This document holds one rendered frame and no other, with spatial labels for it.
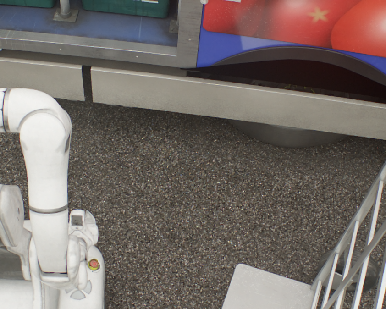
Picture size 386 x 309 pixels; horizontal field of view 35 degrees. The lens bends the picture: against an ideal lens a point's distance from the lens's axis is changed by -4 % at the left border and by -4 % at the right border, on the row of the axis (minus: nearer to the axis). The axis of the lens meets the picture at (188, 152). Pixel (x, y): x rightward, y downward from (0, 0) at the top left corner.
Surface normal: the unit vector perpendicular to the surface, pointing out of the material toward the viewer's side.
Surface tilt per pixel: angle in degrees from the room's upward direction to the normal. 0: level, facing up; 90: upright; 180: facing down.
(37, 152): 64
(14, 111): 41
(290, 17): 90
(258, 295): 0
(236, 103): 90
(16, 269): 59
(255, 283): 0
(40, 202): 51
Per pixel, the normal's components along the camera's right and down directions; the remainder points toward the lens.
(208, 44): -0.11, 0.82
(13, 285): 0.07, -0.67
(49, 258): 0.07, 0.75
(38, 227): -0.37, 0.34
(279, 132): 0.00, 0.39
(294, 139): -0.09, 0.56
